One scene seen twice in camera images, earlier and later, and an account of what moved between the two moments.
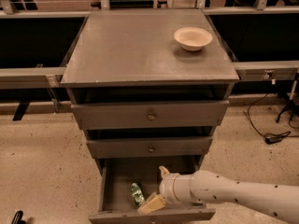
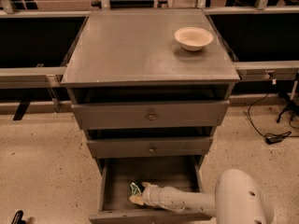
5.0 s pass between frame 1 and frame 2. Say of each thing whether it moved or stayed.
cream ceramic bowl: stayed
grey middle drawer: stayed
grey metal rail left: stayed
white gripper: moved
